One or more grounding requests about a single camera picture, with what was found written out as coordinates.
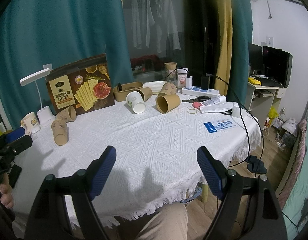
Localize white paper cup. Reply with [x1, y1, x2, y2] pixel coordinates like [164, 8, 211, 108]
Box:
[126, 91, 146, 114]

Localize upside-down brown paper cup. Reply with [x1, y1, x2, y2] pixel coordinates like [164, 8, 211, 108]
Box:
[51, 119, 68, 146]

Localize brown paper cup near box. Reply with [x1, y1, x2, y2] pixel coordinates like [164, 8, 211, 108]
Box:
[56, 106, 77, 122]

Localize brown paper cup front right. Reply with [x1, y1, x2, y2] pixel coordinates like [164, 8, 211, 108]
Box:
[156, 94, 181, 114]

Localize brown paper cup centre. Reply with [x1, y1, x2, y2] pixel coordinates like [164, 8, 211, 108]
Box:
[135, 87, 153, 102]

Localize patterned brown cup lying back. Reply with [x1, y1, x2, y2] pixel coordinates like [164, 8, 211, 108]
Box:
[158, 82, 178, 96]

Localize upright brown cup at window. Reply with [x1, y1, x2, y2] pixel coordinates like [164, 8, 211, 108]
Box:
[164, 62, 177, 82]

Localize person left hand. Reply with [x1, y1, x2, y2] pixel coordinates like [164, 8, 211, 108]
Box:
[0, 173, 14, 209]

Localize cream ceramic mug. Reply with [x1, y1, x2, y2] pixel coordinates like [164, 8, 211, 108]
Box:
[21, 112, 40, 134]

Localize blue white card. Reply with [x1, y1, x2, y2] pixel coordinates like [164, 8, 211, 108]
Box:
[204, 119, 238, 133]

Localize white desk lamp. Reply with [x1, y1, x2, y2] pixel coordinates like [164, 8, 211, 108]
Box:
[20, 67, 56, 127]

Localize yellow rubber band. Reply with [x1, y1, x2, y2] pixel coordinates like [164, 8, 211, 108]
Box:
[187, 108, 197, 114]

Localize white lace tablecloth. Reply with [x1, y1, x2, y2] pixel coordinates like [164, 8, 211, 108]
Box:
[13, 98, 261, 227]

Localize person beige trouser leg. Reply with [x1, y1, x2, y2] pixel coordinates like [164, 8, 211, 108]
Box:
[135, 202, 188, 239]

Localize pink small object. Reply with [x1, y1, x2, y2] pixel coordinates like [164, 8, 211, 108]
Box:
[192, 102, 203, 109]

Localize white tube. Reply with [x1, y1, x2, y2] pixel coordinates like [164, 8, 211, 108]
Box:
[201, 95, 227, 106]

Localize black key fob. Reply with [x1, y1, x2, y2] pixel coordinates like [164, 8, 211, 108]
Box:
[197, 96, 211, 102]

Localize brown paper tray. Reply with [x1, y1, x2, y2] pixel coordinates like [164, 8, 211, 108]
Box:
[113, 81, 143, 102]

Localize white power strip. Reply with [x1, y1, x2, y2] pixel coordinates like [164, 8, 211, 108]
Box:
[181, 87, 220, 98]

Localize white computer desk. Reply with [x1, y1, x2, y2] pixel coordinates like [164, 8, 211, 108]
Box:
[245, 82, 287, 129]

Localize brown cracker box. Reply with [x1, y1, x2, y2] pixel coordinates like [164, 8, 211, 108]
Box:
[45, 54, 115, 115]

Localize black power adapter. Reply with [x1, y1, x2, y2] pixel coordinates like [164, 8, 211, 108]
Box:
[201, 76, 210, 90]

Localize white phone charger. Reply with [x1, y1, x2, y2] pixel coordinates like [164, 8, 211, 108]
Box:
[185, 76, 193, 89]

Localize yellow object on desk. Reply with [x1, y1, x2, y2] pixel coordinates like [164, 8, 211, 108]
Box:
[248, 77, 262, 86]

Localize white plastic bag stack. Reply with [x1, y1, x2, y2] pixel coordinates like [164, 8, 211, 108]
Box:
[143, 81, 166, 94]

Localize glass jar white lid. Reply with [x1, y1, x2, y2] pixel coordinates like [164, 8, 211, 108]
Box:
[176, 68, 188, 89]

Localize black computer monitor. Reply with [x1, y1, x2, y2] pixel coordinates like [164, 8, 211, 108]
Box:
[248, 43, 293, 88]

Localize teal curtain left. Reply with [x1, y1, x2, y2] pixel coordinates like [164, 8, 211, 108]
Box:
[0, 0, 133, 128]

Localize yellow teal curtain right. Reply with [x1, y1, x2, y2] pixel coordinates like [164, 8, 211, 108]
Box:
[215, 0, 253, 103]

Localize black power cable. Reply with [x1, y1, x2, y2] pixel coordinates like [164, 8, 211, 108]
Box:
[205, 73, 268, 174]

